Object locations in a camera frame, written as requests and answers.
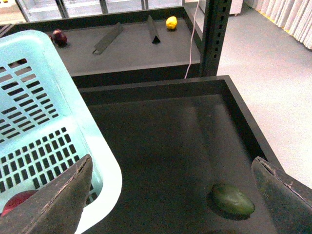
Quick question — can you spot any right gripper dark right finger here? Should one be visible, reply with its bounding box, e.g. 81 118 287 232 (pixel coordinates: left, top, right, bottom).
251 157 312 234

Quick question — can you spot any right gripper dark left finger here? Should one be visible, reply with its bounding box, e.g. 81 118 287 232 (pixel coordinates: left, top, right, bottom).
0 155 93 234

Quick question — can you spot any red yellow apple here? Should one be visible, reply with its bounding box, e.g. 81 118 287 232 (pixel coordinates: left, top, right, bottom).
0 190 37 217

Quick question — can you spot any light blue plastic basket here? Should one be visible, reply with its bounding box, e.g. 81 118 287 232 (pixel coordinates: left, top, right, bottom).
0 30 122 234

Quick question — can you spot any green avocado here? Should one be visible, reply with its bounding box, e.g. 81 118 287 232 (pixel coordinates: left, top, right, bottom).
212 183 255 216

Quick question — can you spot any black lower display tray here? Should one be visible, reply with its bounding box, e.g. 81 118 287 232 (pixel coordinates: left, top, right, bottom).
80 76 279 234

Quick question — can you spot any black display tray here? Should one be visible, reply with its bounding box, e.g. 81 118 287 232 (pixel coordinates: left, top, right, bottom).
80 76 279 234
0 6 201 88

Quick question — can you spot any black upper display tray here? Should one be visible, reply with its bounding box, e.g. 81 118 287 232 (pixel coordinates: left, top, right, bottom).
0 6 201 88

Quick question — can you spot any dark plum back right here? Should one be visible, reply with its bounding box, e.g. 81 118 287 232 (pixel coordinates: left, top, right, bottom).
52 29 67 47

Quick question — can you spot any small red plum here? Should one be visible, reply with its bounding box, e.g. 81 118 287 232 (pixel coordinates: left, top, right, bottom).
48 34 54 43

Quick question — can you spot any flat black shelf divider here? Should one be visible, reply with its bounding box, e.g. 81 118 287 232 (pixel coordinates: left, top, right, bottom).
92 22 123 55

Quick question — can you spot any white curtain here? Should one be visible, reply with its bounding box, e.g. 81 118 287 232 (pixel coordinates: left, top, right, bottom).
244 0 312 50

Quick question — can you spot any upright black shelf divider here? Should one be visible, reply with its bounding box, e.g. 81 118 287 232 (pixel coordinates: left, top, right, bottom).
147 15 161 44

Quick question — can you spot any glass door refrigerator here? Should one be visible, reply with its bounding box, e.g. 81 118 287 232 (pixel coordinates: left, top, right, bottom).
16 0 185 22

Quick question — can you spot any white blue chest freezer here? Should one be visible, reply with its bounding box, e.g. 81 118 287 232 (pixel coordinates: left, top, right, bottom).
199 0 243 16

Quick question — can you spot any yellow lemon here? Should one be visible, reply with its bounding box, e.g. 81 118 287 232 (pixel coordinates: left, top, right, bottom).
166 16 177 30

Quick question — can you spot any black perforated shelf post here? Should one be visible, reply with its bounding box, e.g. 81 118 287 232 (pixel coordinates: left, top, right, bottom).
199 0 232 77

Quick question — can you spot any pink cable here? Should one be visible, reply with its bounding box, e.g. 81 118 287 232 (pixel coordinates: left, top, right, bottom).
184 0 201 79

